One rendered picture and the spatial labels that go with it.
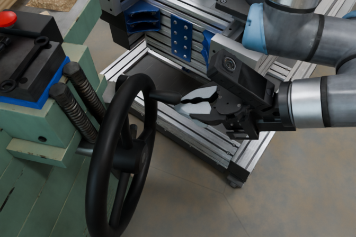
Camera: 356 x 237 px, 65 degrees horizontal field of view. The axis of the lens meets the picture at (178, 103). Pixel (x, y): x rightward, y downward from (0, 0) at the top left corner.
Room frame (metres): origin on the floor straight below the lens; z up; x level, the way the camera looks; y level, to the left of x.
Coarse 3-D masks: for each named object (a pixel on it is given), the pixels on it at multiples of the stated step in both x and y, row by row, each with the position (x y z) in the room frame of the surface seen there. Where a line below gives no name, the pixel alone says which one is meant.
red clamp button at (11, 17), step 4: (0, 12) 0.33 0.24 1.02; (4, 12) 0.32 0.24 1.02; (8, 12) 0.32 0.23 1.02; (12, 12) 0.33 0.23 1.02; (0, 16) 0.31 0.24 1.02; (4, 16) 0.31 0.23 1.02; (8, 16) 0.32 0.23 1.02; (12, 16) 0.32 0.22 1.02; (16, 16) 0.32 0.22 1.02; (0, 20) 0.31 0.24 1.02; (4, 20) 0.31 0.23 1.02; (8, 20) 0.31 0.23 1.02; (12, 20) 0.31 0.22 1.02; (0, 24) 0.30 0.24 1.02; (4, 24) 0.30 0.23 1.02; (8, 24) 0.30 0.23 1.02
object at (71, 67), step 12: (72, 72) 0.26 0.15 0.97; (60, 84) 0.24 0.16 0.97; (84, 84) 0.27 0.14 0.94; (60, 96) 0.22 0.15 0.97; (72, 96) 0.24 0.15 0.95; (84, 96) 0.26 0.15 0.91; (96, 96) 0.28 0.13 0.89; (72, 108) 0.23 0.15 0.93; (96, 108) 0.27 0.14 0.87; (72, 120) 0.22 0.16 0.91; (84, 120) 0.23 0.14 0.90; (96, 120) 0.27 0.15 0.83; (84, 132) 0.23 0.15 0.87; (96, 132) 0.24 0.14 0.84; (132, 132) 0.39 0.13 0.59
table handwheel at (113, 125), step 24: (120, 96) 0.23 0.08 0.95; (144, 96) 0.33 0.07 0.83; (120, 120) 0.20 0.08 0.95; (144, 120) 0.32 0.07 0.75; (96, 144) 0.17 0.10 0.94; (120, 144) 0.22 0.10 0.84; (144, 144) 0.22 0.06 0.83; (96, 168) 0.14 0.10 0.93; (120, 168) 0.19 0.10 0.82; (144, 168) 0.24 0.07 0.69; (96, 192) 0.11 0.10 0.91; (120, 192) 0.15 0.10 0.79; (96, 216) 0.09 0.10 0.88; (120, 216) 0.13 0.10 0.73
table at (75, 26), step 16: (80, 0) 0.54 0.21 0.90; (96, 0) 0.56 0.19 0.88; (64, 16) 0.48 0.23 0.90; (80, 16) 0.49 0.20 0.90; (96, 16) 0.55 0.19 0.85; (64, 32) 0.43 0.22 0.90; (80, 32) 0.47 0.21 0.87; (0, 128) 0.22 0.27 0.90; (0, 144) 0.20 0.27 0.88; (16, 144) 0.20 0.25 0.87; (32, 144) 0.20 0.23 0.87; (0, 160) 0.18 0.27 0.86; (32, 160) 0.19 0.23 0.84; (48, 160) 0.18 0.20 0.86; (64, 160) 0.18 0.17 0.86; (0, 176) 0.16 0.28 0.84
